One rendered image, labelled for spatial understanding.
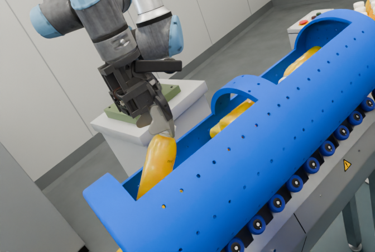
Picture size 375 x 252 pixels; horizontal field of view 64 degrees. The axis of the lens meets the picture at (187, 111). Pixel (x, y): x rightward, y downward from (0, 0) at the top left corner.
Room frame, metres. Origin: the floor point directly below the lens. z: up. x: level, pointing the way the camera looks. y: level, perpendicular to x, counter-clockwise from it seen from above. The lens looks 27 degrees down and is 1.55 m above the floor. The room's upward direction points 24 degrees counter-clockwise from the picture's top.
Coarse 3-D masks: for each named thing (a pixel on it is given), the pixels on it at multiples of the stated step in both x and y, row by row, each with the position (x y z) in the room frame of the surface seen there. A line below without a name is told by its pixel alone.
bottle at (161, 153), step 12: (156, 144) 0.58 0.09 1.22; (168, 144) 0.57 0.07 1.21; (156, 156) 0.56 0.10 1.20; (168, 156) 0.56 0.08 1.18; (144, 168) 0.57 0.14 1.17; (156, 168) 0.55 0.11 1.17; (168, 168) 0.55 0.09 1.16; (144, 180) 0.55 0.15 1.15; (156, 180) 0.54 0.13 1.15; (144, 192) 0.54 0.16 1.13
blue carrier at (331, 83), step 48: (336, 48) 0.68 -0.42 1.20; (240, 96) 0.81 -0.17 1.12; (288, 96) 0.57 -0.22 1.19; (336, 96) 0.59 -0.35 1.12; (192, 144) 0.71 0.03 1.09; (240, 144) 0.49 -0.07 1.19; (288, 144) 0.51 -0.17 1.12; (96, 192) 0.47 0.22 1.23; (192, 192) 0.43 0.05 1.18; (240, 192) 0.44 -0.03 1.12; (144, 240) 0.37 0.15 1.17; (192, 240) 0.38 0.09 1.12
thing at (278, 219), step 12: (372, 96) 0.76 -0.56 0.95; (360, 108) 0.72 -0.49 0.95; (372, 120) 0.69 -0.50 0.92; (360, 132) 0.66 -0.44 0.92; (348, 144) 0.64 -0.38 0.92; (324, 156) 0.61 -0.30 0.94; (336, 156) 0.61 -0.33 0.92; (324, 168) 0.59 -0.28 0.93; (312, 180) 0.57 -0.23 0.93; (300, 192) 0.54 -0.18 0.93; (288, 204) 0.52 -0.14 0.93; (300, 204) 0.52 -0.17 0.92; (276, 216) 0.50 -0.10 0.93; (288, 216) 0.50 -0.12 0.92; (276, 228) 0.49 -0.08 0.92; (252, 240) 0.47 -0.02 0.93; (264, 240) 0.47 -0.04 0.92
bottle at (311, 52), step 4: (312, 48) 0.86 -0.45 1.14; (316, 48) 0.85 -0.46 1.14; (320, 48) 0.85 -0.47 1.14; (308, 52) 0.85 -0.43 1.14; (312, 52) 0.84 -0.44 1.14; (300, 56) 0.85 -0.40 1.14; (304, 56) 0.83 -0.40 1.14; (308, 56) 0.83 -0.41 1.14; (296, 60) 0.83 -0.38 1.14; (300, 60) 0.82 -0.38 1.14; (304, 60) 0.81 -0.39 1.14; (292, 64) 0.82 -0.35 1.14; (296, 64) 0.81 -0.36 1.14; (300, 64) 0.80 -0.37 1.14; (288, 68) 0.81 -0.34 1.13; (292, 68) 0.80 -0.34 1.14; (296, 68) 0.79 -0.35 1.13; (288, 72) 0.80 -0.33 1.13; (284, 76) 0.80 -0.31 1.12
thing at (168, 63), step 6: (138, 60) 0.59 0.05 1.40; (144, 60) 0.59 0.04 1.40; (150, 60) 0.60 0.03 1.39; (156, 60) 0.60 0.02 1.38; (162, 60) 0.61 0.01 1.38; (168, 60) 0.61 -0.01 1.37; (174, 60) 0.62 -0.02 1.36; (180, 60) 0.63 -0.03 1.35; (138, 66) 0.58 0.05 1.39; (144, 66) 0.59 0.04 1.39; (150, 66) 0.59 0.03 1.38; (156, 66) 0.60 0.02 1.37; (162, 66) 0.60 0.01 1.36; (168, 66) 0.61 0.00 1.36; (174, 66) 0.61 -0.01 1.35; (180, 66) 0.62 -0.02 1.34; (138, 72) 0.58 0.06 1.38; (144, 72) 0.59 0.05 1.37; (168, 72) 0.62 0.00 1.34; (174, 72) 0.62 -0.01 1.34
